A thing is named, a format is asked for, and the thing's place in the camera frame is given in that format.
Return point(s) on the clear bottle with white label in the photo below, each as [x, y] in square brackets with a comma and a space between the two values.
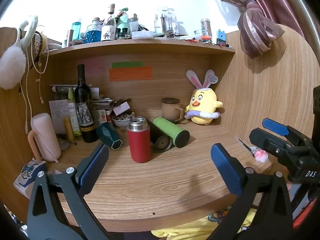
[108, 27]

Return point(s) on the orange marker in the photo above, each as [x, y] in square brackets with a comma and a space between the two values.
[205, 37]

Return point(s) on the beige mug with lid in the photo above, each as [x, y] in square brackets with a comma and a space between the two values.
[170, 111]

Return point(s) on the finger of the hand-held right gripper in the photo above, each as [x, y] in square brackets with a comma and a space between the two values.
[276, 127]
[265, 141]

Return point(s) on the flat white box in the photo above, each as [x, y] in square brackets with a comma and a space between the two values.
[142, 35]

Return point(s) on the blue patterned glass bottle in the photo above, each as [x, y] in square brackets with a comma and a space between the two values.
[93, 32]

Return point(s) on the red insulated cup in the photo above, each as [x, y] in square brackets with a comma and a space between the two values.
[138, 142]

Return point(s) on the yellow printed blanket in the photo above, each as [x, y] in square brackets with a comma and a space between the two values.
[190, 230]

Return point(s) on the dark wine bottle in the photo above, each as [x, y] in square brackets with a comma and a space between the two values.
[83, 97]

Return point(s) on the white fluffy earmuffs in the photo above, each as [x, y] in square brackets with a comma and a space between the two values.
[12, 67]

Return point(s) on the clear jar with sticks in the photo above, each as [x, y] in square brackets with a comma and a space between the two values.
[206, 27]

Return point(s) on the pink sticky note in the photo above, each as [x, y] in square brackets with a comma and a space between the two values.
[90, 67]

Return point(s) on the white bowl of trinkets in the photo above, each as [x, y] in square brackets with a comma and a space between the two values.
[121, 122]

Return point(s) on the pink and white eraser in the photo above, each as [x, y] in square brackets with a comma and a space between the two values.
[260, 155]

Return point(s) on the stack of small boxes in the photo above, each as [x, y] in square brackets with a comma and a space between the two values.
[103, 107]

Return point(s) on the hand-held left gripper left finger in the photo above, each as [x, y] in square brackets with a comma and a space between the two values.
[93, 165]

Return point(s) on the green insulated bottle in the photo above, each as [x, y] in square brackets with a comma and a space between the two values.
[171, 132]

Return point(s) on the wooden shelf board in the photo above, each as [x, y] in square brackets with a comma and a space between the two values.
[140, 47]

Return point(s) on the pink curtain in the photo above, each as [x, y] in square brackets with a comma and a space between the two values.
[252, 27]

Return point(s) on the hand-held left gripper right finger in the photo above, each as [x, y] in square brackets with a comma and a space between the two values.
[225, 165]

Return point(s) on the yellow tube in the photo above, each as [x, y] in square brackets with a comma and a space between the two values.
[68, 128]

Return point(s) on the purple and white small box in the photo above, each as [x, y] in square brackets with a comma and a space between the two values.
[122, 108]

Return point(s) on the teal plastic bottle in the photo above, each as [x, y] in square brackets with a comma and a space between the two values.
[76, 31]

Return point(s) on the blue and white tissue box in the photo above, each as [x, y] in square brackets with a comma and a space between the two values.
[26, 175]

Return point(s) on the small black pen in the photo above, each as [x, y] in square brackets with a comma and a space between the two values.
[246, 146]

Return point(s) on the small blue box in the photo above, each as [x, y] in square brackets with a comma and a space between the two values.
[221, 37]

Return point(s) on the clear packaged items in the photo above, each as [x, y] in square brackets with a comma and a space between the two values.
[166, 22]

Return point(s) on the small round mirror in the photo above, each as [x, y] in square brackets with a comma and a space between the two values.
[65, 145]

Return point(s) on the green sticky note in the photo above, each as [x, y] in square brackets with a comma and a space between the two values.
[127, 64]

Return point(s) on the black insulated bottle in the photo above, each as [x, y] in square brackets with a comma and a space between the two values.
[156, 136]

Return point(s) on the white handwritten note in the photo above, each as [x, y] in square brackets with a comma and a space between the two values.
[58, 115]

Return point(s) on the dark teal faceted cup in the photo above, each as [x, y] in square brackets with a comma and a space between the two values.
[107, 135]

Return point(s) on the yellow chick plush toy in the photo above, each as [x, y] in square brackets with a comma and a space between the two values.
[202, 105]

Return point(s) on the polka dot headband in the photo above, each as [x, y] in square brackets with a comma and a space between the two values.
[38, 47]

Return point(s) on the green and white spray bottle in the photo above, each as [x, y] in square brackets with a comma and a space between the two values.
[73, 115]

